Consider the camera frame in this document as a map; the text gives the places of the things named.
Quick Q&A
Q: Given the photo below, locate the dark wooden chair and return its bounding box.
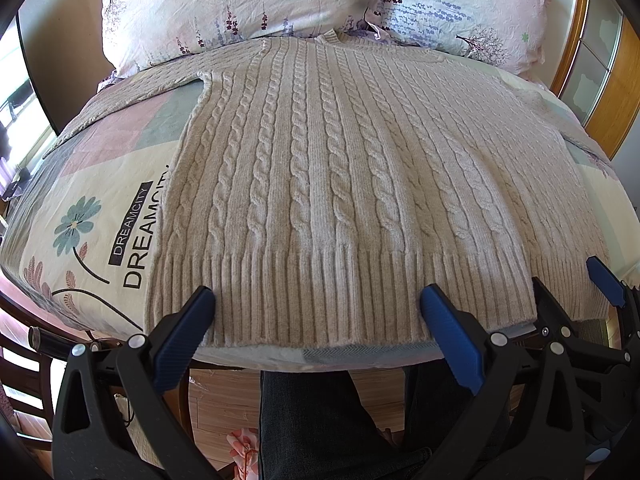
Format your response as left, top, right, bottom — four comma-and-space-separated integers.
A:
1, 294, 119, 476

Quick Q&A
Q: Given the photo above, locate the right floral pillow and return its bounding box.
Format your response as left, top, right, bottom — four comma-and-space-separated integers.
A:
366, 0, 551, 75

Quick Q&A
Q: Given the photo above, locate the wooden headboard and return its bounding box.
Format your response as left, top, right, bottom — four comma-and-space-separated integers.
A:
536, 0, 639, 158

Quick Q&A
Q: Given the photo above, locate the dark trouser leg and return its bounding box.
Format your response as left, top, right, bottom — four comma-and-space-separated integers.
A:
258, 370, 431, 479

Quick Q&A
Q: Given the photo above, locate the patchwork printed bedsheet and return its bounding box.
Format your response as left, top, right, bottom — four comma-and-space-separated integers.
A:
1, 54, 639, 372

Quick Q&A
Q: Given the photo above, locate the left floral pillow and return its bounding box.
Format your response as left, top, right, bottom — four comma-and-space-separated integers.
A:
101, 0, 369, 78

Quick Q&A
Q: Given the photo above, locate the floral pillow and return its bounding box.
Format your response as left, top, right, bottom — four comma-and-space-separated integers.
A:
366, 0, 551, 75
101, 0, 369, 78

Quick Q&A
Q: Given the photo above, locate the pink slipper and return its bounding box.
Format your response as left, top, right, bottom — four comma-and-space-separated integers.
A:
227, 428, 259, 480

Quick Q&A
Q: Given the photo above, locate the beige cable-knit sweater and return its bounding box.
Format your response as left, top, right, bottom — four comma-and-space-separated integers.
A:
61, 34, 606, 347

